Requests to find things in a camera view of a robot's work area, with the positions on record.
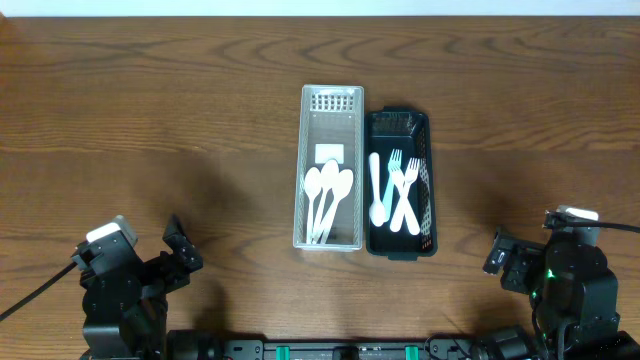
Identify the white plastic spoon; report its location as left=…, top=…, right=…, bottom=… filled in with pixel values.
left=313, top=205, right=332, bottom=245
left=304, top=167, right=321, bottom=244
left=311, top=159, right=339, bottom=244
left=369, top=152, right=386, bottom=227
left=320, top=169, right=354, bottom=244

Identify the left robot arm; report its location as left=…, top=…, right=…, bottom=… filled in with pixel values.
left=72, top=215, right=224, bottom=359

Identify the white label in tray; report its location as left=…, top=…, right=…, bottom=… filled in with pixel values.
left=314, top=143, right=345, bottom=164

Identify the pale green plastic fork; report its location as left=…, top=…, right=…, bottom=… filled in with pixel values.
left=382, top=149, right=402, bottom=222

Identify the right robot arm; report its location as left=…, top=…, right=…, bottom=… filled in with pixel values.
left=471, top=205, right=639, bottom=359

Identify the white plastic fork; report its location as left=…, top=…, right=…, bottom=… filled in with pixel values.
left=388, top=156, right=422, bottom=234
left=388, top=164, right=422, bottom=236

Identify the dark green plastic basket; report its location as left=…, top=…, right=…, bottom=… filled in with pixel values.
left=365, top=106, right=437, bottom=261

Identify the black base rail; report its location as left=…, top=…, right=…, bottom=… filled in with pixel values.
left=166, top=326, right=556, bottom=360

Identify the clear perforated plastic tray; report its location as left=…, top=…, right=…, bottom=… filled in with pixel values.
left=293, top=84, right=364, bottom=252

